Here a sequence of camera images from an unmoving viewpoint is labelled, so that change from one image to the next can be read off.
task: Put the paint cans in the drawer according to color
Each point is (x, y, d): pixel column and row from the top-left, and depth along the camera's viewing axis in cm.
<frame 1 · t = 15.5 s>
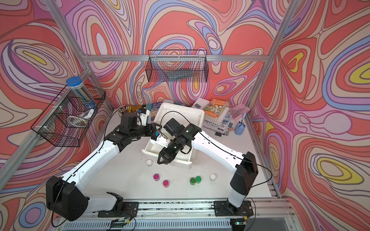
left hand: (158, 126, 79), fingers open
right hand: (163, 161, 70), fingers open
white paint can left: (149, 162, 90), point 3 cm above the table
white paint can right: (212, 176, 84), point 3 cm above the table
magenta paint can left: (156, 177, 84), point 3 cm above the table
magenta paint can right: (165, 184, 82), point 3 cm above the table
green paint can left: (192, 181, 82), point 4 cm above the table
green paint can right: (198, 179, 82), point 4 cm above the table
orange treehouse book: (214, 108, 106), point 13 cm above the table
teal folder with book: (153, 108, 117), point 5 cm above the table
pink plastic case: (238, 110, 120), point 2 cm above the table
grey eraser on white book: (197, 106, 113), point 10 cm above the table
white book: (202, 102, 114), point 11 cm above the table

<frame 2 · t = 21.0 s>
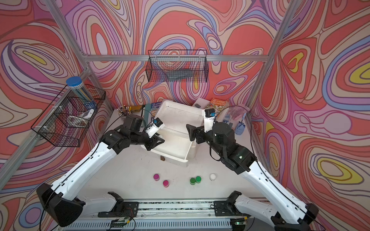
left hand: (162, 138, 72), fingers open
right hand: (195, 127, 65), fingers open
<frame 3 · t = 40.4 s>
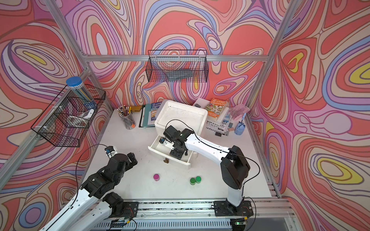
left hand: (129, 157, 77), fingers open
right hand: (179, 153, 84), fingers open
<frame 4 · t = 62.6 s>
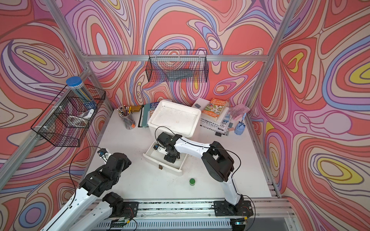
left hand: (124, 159, 77), fingers open
right hand: (173, 158, 90), fingers open
